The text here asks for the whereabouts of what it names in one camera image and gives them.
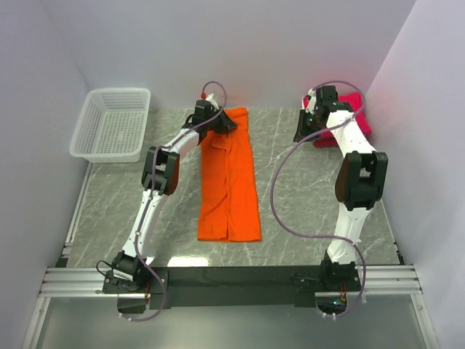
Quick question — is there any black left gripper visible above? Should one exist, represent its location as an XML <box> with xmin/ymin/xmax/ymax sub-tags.
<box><xmin>206</xmin><ymin>106</ymin><xmax>238</xmax><ymax>134</ymax></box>

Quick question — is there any orange t-shirt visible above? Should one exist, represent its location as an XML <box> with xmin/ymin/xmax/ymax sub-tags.
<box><xmin>197</xmin><ymin>107</ymin><xmax>262</xmax><ymax>242</ymax></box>

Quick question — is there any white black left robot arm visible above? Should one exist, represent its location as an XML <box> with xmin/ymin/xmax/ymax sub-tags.
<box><xmin>111</xmin><ymin>94</ymin><xmax>237</xmax><ymax>292</ymax></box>

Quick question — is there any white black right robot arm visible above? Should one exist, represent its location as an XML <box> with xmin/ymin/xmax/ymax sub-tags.
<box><xmin>294</xmin><ymin>85</ymin><xmax>388</xmax><ymax>265</ymax></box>

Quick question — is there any folded pink t-shirt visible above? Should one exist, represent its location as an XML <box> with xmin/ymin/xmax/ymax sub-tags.
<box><xmin>313</xmin><ymin>92</ymin><xmax>372</xmax><ymax>148</ymax></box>

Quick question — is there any white plastic basket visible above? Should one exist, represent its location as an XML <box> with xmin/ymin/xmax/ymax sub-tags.
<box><xmin>69</xmin><ymin>88</ymin><xmax>151</xmax><ymax>164</ymax></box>

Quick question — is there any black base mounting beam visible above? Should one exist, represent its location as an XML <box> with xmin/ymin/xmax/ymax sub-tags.
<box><xmin>101</xmin><ymin>265</ymin><xmax>363</xmax><ymax>316</ymax></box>

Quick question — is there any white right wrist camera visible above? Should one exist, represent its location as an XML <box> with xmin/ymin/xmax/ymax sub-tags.
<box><xmin>302</xmin><ymin>89</ymin><xmax>316</xmax><ymax>113</ymax></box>

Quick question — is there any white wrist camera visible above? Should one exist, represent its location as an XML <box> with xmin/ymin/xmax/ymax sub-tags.
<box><xmin>201</xmin><ymin>92</ymin><xmax>221</xmax><ymax>110</ymax></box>
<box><xmin>302</xmin><ymin>89</ymin><xmax>316</xmax><ymax>113</ymax></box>

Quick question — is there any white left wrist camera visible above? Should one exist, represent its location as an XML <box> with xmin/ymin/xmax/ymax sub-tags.
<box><xmin>201</xmin><ymin>92</ymin><xmax>221</xmax><ymax>110</ymax></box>

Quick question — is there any aluminium rail frame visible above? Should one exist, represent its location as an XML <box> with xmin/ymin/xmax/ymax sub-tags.
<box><xmin>25</xmin><ymin>163</ymin><xmax>439</xmax><ymax>348</ymax></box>

